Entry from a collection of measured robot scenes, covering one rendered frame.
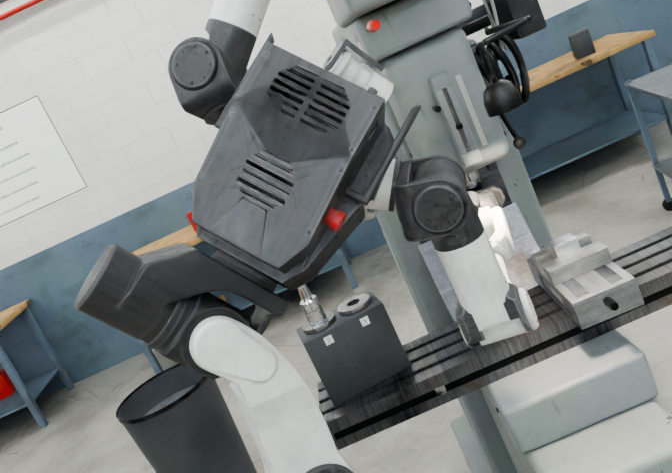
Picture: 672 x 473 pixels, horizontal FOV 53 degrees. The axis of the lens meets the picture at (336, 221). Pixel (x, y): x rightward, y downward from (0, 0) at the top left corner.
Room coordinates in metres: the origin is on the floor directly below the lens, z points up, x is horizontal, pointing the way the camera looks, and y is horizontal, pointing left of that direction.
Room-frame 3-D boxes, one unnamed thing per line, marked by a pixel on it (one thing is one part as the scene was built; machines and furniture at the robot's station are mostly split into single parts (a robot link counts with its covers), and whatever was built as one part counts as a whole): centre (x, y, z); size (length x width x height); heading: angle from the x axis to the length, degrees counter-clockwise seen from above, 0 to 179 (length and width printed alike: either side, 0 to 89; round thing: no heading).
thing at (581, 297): (1.56, -0.49, 0.96); 0.35 x 0.15 x 0.11; 175
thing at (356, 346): (1.63, 0.10, 1.00); 0.22 x 0.12 x 0.20; 98
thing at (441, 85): (1.49, -0.33, 1.45); 0.04 x 0.04 x 0.21; 88
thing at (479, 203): (1.40, -0.27, 1.24); 0.11 x 0.11 x 0.11; 73
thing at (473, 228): (1.09, -0.17, 1.39); 0.12 x 0.09 x 0.14; 164
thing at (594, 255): (1.53, -0.48, 0.99); 0.15 x 0.06 x 0.04; 85
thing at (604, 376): (1.60, -0.34, 0.76); 0.50 x 0.35 x 0.12; 178
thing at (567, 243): (1.59, -0.49, 1.01); 0.06 x 0.05 x 0.06; 85
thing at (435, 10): (1.64, -0.34, 1.68); 0.34 x 0.24 x 0.10; 178
